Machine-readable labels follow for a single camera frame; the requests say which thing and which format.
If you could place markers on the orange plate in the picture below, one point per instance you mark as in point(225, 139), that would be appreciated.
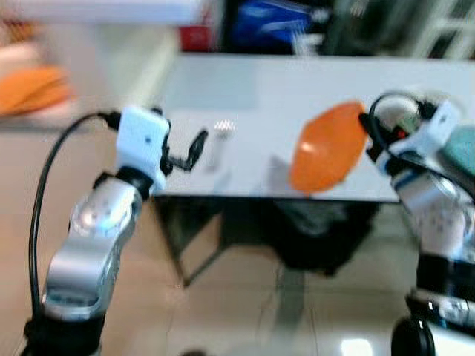
point(326, 152)

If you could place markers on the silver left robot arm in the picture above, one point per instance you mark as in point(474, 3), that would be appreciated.
point(95, 222)

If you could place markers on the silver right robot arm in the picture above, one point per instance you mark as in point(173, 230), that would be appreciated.
point(438, 222)

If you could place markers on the teal plate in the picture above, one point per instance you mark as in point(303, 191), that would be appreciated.
point(463, 148)

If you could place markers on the red box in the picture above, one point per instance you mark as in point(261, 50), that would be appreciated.
point(196, 38)

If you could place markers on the black bag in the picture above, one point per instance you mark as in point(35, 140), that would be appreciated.
point(323, 233)

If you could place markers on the white rack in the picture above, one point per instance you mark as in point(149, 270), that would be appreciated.
point(445, 30)

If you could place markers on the blue bag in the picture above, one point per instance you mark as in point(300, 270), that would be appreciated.
point(271, 26)

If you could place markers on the orange cushion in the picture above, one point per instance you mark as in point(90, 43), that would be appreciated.
point(33, 90)

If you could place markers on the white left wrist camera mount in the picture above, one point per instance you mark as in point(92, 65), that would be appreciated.
point(141, 141)

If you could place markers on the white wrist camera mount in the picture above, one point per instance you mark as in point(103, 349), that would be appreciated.
point(424, 133)
point(141, 141)

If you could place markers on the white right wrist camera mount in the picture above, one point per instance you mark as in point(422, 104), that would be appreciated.
point(424, 133)

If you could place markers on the dark metal table frame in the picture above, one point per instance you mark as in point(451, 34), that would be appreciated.
point(185, 245)

